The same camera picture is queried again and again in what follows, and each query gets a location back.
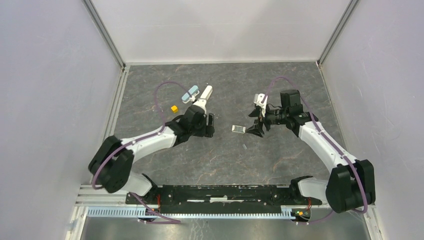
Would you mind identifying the white slotted cable duct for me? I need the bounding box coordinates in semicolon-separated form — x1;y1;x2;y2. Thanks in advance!
87;206;310;220

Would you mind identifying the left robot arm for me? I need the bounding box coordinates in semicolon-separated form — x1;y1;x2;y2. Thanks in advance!
88;105;215;204

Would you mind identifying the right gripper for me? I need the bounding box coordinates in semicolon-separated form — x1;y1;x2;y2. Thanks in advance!
245;104;289;138

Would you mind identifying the white staple box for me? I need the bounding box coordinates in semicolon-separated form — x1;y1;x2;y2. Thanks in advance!
231;125;246;134

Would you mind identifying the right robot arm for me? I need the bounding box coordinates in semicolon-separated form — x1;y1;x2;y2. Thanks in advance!
246;89;376;213

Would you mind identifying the white stapler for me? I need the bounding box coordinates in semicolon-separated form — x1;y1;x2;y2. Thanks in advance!
199;85;213;101

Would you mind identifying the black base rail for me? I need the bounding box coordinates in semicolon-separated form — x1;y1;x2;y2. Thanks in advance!
141;184;322;214

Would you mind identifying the yellow cube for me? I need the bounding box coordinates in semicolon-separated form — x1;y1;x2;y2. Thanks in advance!
170;105;179;114

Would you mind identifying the light blue stapler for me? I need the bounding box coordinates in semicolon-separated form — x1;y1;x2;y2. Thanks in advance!
181;85;200;104

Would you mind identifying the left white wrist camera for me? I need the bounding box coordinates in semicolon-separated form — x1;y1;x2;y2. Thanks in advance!
192;98;208;114

